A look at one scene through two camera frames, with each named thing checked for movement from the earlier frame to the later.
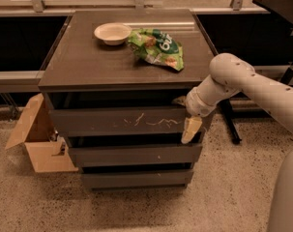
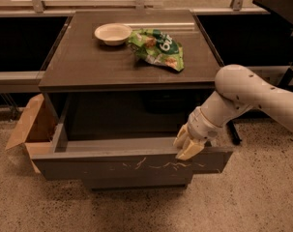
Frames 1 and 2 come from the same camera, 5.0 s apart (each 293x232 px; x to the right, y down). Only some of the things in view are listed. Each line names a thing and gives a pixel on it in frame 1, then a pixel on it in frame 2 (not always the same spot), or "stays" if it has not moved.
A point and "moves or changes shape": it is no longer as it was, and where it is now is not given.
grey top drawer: (138, 121) moves or changes shape
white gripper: (193, 104) → (199, 127)
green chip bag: (157, 47) stays
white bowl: (113, 33) stays
